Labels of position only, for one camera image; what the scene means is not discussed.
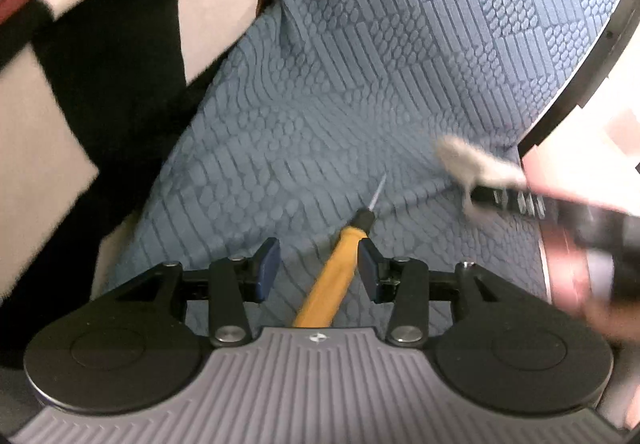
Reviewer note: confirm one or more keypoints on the pink cardboard box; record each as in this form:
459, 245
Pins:
555, 249

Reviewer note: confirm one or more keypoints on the blue textured blanket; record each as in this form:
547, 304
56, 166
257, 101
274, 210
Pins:
350, 74

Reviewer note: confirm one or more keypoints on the black metal frame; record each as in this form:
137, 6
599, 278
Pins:
590, 69

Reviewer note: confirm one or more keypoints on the beige hair claw clip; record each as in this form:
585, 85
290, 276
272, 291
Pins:
462, 159

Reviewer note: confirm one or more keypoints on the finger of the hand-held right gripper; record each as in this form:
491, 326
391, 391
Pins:
505, 199

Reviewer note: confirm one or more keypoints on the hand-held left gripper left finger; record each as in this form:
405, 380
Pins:
267, 269

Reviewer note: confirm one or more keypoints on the red white black printed blanket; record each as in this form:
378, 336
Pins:
100, 74

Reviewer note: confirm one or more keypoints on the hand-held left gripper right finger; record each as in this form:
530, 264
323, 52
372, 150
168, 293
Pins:
370, 269

